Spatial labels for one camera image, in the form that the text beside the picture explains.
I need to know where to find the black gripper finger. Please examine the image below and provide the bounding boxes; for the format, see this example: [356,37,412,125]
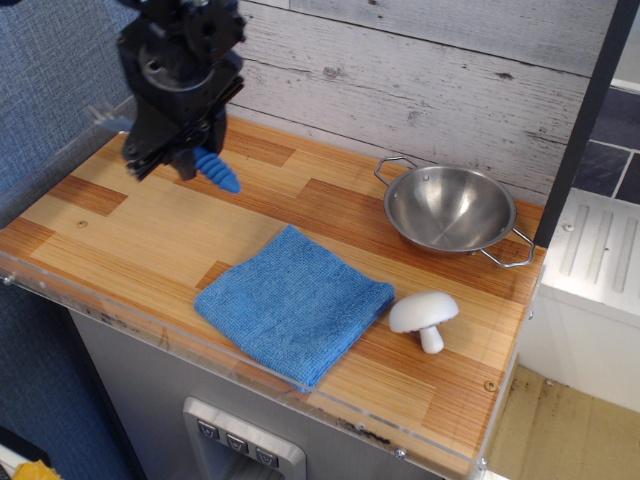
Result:
[172,113,225,180]
[125,134,186,181]

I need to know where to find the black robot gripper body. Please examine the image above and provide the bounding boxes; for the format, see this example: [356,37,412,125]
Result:
[116,0,247,166]

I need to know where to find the fork with blue handle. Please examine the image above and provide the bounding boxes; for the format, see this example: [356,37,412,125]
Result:
[194,147,242,194]

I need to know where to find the blue folded cloth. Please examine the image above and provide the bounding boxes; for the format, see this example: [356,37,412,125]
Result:
[194,225,395,390]

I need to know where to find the white toy mushroom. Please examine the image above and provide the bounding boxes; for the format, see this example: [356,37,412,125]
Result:
[389,291,459,354]

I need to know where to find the silver dispenser button panel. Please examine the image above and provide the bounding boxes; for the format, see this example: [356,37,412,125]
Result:
[183,397,307,479]

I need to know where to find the yellow and black object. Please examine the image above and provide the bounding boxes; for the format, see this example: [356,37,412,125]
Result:
[1,445,62,480]

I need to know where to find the white grooved appliance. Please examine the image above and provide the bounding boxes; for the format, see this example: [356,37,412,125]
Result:
[519,189,639,411]

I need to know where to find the steel bowl with handles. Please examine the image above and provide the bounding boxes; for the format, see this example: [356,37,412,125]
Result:
[374,156,536,268]

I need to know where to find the dark right vertical post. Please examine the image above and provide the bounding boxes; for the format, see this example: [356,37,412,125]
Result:
[534,0,639,248]

